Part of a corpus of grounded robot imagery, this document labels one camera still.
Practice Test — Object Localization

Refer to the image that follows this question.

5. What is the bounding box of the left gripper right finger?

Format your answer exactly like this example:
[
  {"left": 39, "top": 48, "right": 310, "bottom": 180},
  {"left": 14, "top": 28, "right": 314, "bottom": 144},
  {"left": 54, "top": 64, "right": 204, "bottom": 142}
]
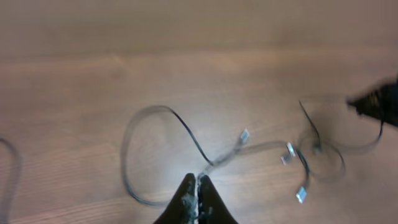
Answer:
[{"left": 198, "top": 175, "right": 238, "bottom": 224}]

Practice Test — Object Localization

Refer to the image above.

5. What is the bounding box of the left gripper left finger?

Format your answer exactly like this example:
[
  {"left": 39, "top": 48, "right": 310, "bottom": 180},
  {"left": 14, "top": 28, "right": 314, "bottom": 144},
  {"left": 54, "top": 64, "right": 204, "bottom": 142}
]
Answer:
[{"left": 154, "top": 173, "right": 197, "bottom": 224}]

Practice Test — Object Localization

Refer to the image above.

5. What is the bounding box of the black USB cable two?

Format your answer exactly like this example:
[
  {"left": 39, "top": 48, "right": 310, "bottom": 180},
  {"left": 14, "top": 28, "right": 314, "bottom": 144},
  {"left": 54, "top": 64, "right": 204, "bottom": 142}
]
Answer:
[{"left": 120, "top": 105, "right": 296, "bottom": 207}]

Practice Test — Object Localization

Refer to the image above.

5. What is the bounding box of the black USB cable three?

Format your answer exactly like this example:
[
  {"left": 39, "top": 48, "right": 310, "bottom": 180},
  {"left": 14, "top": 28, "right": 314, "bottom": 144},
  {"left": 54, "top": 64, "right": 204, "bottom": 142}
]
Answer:
[{"left": 279, "top": 99, "right": 385, "bottom": 205}]

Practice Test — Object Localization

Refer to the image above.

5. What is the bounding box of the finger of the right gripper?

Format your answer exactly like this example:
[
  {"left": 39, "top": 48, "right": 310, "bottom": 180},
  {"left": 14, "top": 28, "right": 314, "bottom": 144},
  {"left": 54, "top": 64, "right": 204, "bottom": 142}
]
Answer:
[{"left": 346, "top": 78, "right": 397, "bottom": 127}]

